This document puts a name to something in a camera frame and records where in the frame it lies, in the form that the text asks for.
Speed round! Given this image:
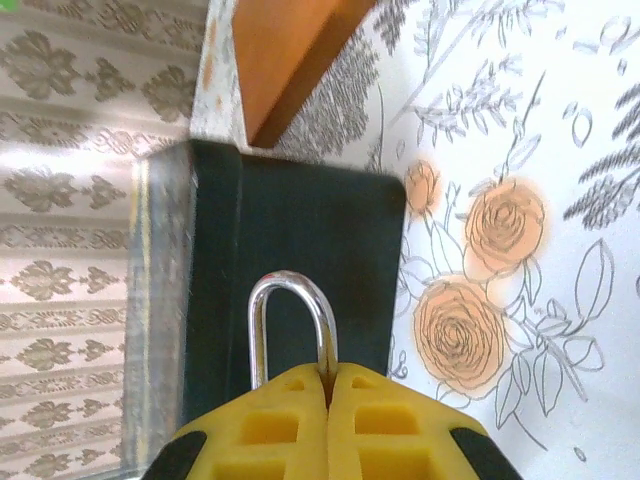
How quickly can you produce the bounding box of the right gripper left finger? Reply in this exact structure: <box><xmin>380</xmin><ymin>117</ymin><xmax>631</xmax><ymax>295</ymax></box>
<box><xmin>142</xmin><ymin>363</ymin><xmax>332</xmax><ymax>480</ymax></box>

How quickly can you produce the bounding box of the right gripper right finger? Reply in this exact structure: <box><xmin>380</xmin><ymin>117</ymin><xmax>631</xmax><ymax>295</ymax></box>
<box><xmin>327</xmin><ymin>363</ymin><xmax>526</xmax><ymax>480</ymax></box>

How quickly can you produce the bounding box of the brass padlock with silver shackle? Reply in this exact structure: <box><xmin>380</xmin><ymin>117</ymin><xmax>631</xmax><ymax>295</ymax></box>
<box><xmin>248</xmin><ymin>269</ymin><xmax>340</xmax><ymax>392</ymax></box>

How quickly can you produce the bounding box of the floral white tablecloth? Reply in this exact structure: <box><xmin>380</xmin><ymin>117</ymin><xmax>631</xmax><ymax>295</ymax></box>
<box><xmin>189</xmin><ymin>0</ymin><xmax>640</xmax><ymax>480</ymax></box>

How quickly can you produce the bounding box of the starry night print box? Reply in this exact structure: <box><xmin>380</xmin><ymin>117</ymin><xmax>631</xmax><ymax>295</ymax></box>
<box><xmin>121</xmin><ymin>138</ymin><xmax>407</xmax><ymax>479</ymax></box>

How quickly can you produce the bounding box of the gold wire rack wooden base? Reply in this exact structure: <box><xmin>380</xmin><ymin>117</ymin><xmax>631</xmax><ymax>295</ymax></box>
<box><xmin>232</xmin><ymin>0</ymin><xmax>379</xmax><ymax>150</ymax></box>

